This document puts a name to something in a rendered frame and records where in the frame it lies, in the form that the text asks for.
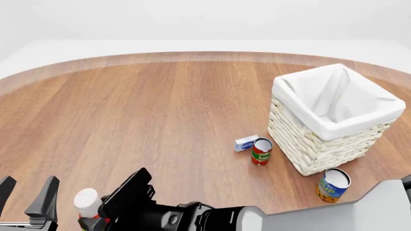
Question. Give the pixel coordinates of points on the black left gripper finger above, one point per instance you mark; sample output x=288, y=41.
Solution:
x=6, y=190
x=45, y=204

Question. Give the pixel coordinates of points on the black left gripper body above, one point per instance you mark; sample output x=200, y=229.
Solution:
x=22, y=227

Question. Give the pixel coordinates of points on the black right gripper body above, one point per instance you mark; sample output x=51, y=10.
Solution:
x=135, y=222

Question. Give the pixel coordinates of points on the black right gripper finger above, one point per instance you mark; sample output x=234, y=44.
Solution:
x=91, y=225

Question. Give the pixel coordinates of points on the red ketchup bottle white cap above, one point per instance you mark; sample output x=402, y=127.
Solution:
x=86, y=202

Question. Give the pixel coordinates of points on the silver and black right arm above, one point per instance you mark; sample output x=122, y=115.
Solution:
x=221, y=219

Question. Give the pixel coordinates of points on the white wicker basket cloth liner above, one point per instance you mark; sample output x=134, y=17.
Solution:
x=321, y=134

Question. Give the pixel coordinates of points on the small white blue box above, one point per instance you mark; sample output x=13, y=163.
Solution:
x=244, y=144

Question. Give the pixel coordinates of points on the red tomato sauce can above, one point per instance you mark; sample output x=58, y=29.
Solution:
x=261, y=154

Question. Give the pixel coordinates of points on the blue yellow soup can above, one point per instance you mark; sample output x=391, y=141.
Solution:
x=332, y=187

